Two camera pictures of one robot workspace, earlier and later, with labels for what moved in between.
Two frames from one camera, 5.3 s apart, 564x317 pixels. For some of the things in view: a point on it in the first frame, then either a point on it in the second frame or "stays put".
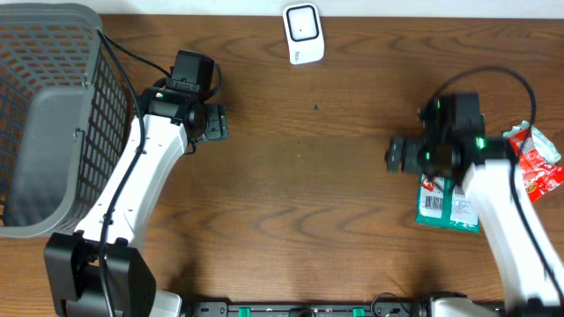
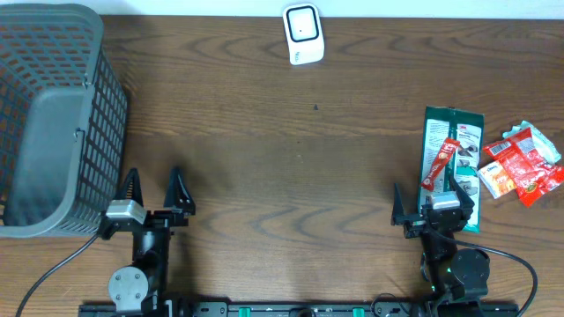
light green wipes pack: x=541 y=143 stays put
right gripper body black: x=418 y=157 → x=415 y=228
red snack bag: x=541 y=173 stays put
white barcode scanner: x=304 y=33 stays put
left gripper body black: x=213 y=127 → x=151 y=224
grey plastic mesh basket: x=64 y=117 stays put
